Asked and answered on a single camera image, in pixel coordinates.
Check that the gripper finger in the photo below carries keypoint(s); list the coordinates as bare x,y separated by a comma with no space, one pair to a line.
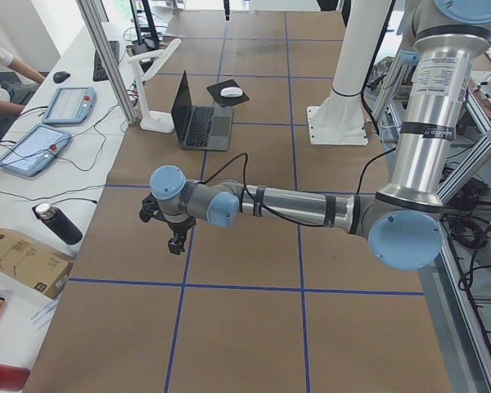
226,9

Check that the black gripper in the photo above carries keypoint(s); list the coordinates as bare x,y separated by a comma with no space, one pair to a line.
178,225

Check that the black mouse pad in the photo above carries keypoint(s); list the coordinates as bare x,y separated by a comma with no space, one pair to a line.
214,91

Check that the white computer mouse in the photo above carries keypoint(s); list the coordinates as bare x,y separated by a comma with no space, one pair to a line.
231,92

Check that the grey laptop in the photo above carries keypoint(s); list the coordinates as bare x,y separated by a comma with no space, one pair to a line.
200,128

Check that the white desk lamp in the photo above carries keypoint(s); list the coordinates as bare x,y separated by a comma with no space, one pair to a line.
156,121

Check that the black desk mouse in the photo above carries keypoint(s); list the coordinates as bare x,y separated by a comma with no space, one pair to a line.
60,76

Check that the black water bottle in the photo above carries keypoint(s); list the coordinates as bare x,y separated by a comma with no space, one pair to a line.
58,223

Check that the cardboard box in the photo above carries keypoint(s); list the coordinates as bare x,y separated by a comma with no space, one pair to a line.
33,263

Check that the blue teach pendant near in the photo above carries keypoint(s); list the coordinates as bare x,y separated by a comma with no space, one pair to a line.
35,151

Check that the blue teach pendant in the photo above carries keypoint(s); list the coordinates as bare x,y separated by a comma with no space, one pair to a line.
70,106
35,151

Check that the blue teach pendant far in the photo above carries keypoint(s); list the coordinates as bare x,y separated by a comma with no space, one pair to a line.
70,106

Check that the red object table corner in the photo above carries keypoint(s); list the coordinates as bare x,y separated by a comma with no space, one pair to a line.
13,378

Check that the seated person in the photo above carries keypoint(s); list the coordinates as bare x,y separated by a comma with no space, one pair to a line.
14,98

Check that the aluminium frame post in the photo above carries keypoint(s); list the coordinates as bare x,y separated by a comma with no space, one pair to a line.
92,20

